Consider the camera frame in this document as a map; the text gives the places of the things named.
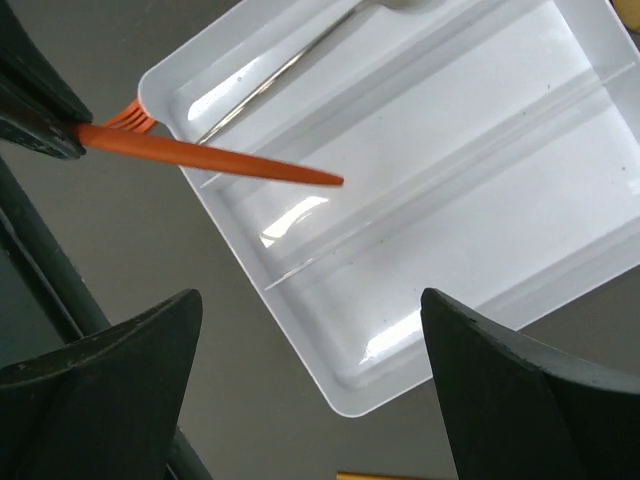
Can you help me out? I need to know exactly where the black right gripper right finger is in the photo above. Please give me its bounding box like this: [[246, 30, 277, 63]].
[[421, 288, 639, 479]]

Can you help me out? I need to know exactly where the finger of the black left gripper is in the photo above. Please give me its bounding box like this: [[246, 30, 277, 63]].
[[1, 82, 86, 159], [1, 1, 93, 124]]

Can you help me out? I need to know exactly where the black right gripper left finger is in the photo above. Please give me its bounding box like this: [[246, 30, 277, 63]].
[[1, 290, 203, 479]]

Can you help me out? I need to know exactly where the orange plastic knife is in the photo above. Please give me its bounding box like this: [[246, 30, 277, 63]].
[[73, 123, 344, 187]]

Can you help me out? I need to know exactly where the white divided utensil tray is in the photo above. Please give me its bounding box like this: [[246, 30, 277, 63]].
[[138, 1, 639, 418]]

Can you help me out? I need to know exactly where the orange plastic fork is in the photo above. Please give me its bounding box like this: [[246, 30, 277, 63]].
[[103, 98, 157, 134]]

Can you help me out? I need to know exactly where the silver metal spoon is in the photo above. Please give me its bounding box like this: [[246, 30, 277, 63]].
[[196, 0, 425, 145]]

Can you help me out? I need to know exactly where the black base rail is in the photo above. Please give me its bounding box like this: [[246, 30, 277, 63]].
[[1, 168, 207, 479]]

